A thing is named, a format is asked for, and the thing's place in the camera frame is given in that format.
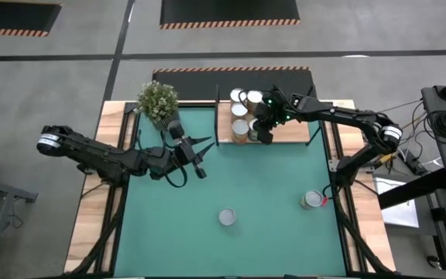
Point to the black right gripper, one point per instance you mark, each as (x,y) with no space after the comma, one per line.
(273,114)

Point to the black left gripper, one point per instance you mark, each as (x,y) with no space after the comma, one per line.
(176,159)

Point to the orange pineapple can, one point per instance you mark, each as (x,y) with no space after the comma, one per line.
(254,97)

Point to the blue peas can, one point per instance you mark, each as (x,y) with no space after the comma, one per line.
(252,129)

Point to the orange corn can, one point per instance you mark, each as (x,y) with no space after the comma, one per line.
(240,127)
(239,109)

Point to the tin can with silver lid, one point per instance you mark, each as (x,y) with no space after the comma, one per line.
(236,94)

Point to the short yellow pineapple rings can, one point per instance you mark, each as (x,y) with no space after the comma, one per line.
(227,217)

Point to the pale can with round print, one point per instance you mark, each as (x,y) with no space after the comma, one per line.
(313,198)

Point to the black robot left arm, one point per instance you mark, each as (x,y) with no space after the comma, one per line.
(91,155)

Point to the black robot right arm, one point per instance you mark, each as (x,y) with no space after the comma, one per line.
(343,116)

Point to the artificial plant in striped pot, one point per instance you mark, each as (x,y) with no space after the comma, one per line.
(157,100)

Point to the black floor mat striped edge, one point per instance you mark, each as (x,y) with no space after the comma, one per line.
(228,13)
(192,83)
(14,17)

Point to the grey equipment cart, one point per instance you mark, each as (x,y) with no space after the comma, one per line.
(434,98)

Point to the white box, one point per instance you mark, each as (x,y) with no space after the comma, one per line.
(401,215)

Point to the black computer mouse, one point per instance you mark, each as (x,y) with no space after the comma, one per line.
(433,262)

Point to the wooden shelf with black frame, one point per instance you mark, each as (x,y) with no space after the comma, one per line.
(292,131)

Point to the black aluminium station frame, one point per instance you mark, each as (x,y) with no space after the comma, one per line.
(114,252)

